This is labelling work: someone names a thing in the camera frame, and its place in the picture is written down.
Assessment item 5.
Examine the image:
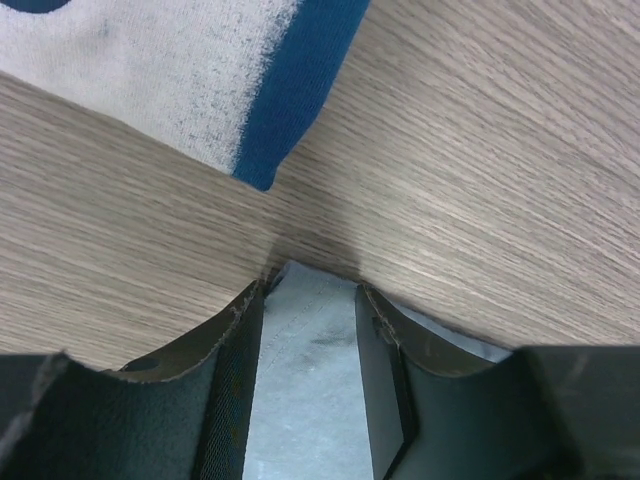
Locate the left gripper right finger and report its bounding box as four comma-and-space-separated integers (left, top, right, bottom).
355, 285, 509, 479

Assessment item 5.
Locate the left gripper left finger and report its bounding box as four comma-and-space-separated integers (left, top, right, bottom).
104, 281, 264, 479

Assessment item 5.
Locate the grey-blue t shirt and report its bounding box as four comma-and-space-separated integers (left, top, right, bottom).
241, 259, 514, 480

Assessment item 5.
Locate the folded blue printed t shirt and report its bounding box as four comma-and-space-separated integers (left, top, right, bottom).
1, 0, 368, 191

